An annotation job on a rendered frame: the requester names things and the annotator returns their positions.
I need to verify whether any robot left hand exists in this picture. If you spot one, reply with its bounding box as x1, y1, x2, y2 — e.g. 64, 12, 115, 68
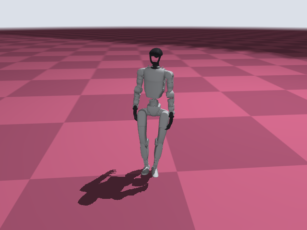
165, 112, 174, 130

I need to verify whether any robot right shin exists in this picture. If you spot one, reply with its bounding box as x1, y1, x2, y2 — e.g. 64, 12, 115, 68
140, 144, 149, 167

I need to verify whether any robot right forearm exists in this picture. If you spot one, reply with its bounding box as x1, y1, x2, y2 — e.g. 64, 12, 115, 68
133, 92, 141, 108

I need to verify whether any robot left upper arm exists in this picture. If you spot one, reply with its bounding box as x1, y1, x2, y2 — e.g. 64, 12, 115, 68
164, 70, 174, 98

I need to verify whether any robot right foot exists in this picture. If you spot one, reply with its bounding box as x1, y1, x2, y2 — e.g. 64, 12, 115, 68
142, 165, 150, 175

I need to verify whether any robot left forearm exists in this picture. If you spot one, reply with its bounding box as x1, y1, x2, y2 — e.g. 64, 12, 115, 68
167, 92, 175, 115

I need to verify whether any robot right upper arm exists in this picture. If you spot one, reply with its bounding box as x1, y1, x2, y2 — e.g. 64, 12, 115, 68
134, 68, 145, 93

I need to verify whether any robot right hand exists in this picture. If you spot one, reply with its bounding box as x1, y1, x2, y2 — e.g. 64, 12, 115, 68
133, 105, 138, 121

